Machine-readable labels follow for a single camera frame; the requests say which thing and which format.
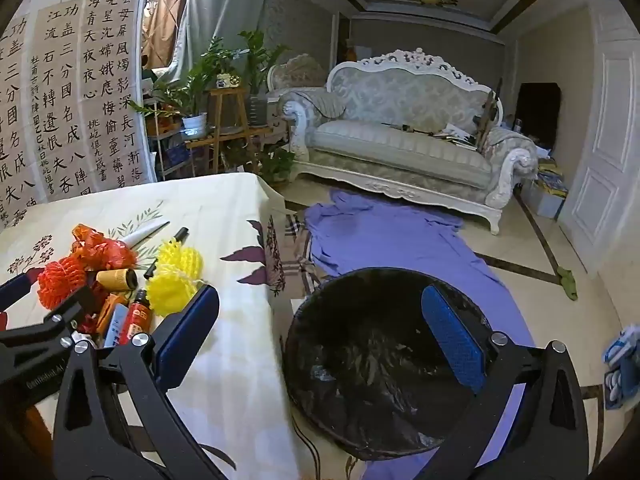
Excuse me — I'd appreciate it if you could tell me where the green rag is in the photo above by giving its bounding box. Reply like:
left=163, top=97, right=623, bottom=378
left=555, top=266, right=580, bottom=302

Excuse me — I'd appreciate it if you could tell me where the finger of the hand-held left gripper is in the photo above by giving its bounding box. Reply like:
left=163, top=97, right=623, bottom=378
left=0, top=273, right=42, bottom=309
left=30, top=285, right=101, bottom=347

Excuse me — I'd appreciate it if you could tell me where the plaid table cover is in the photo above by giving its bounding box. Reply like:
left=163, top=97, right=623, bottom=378
left=270, top=212, right=326, bottom=311

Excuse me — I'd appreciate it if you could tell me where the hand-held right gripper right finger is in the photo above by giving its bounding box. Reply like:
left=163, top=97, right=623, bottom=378
left=417, top=285, right=589, bottom=480

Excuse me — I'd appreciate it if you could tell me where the grey curtain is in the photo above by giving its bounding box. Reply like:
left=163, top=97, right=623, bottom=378
left=165, top=0, right=275, bottom=87

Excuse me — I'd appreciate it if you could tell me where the white tube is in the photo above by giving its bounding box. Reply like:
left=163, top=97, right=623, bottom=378
left=127, top=221, right=171, bottom=248

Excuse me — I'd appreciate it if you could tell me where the red label bottle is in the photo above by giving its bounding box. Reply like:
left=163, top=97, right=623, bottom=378
left=127, top=289, right=153, bottom=346

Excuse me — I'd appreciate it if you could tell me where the orange foam fruit net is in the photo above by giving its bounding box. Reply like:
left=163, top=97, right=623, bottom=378
left=37, top=256, right=93, bottom=311

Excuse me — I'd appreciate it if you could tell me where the ornate white armchair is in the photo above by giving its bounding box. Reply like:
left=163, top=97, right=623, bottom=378
left=266, top=54, right=328, bottom=111

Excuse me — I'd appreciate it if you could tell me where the ornate white sofa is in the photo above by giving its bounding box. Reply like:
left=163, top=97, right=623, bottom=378
left=277, top=47, right=541, bottom=236

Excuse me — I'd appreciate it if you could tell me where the blue yellow cardboard box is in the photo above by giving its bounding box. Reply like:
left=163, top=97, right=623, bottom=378
left=520, top=157, right=571, bottom=221

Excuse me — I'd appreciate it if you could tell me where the blue white shoe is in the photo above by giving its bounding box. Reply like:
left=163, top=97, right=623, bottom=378
left=602, top=324, right=640, bottom=367
left=602, top=360, right=635, bottom=412

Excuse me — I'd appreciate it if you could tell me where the blue white packet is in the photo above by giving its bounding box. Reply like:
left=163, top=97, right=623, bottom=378
left=102, top=305, right=131, bottom=348

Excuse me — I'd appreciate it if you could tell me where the metal shelf rack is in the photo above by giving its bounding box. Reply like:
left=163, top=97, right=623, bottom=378
left=144, top=99, right=188, bottom=182

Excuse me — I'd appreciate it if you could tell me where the brown curtain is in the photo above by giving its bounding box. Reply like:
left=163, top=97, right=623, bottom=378
left=141, top=0, right=195, bottom=70

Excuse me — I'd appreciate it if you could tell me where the tall plant in dark pot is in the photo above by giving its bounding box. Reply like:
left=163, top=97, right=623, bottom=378
left=237, top=30, right=291, bottom=127

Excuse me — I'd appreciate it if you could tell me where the white panel door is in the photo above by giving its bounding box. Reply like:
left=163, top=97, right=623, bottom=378
left=556, top=4, right=640, bottom=277

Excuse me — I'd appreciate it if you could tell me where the plant in white pot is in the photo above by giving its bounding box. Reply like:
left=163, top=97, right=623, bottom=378
left=127, top=40, right=236, bottom=140

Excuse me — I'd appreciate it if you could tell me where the orange plastic wrapper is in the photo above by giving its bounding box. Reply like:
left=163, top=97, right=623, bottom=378
left=70, top=225, right=108, bottom=256

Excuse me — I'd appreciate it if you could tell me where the purple cloth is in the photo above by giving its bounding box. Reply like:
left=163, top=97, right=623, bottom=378
left=302, top=187, right=538, bottom=480

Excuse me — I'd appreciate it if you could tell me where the floral tablecloth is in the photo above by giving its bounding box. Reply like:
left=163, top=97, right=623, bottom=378
left=0, top=172, right=321, bottom=480

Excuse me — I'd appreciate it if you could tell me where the low green floor plant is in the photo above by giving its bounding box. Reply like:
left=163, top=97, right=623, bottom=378
left=257, top=146, right=297, bottom=185

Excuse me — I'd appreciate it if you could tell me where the row of calligraphy scrolls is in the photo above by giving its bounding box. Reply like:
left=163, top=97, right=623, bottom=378
left=0, top=0, right=153, bottom=228

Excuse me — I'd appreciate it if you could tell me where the yellow label brown bottle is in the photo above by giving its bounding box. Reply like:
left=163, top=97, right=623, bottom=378
left=96, top=268, right=139, bottom=293

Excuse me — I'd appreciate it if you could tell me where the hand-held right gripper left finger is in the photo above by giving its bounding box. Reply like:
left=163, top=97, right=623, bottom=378
left=52, top=284, right=236, bottom=480

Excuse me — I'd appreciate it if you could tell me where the dark wooden stick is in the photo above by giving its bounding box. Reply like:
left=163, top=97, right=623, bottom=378
left=472, top=77, right=504, bottom=154

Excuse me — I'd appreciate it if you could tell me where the black trash bin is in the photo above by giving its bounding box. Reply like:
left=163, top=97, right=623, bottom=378
left=282, top=267, right=501, bottom=461

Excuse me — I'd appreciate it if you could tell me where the pile of papers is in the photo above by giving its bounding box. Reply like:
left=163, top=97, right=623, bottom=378
left=434, top=122, right=479, bottom=152

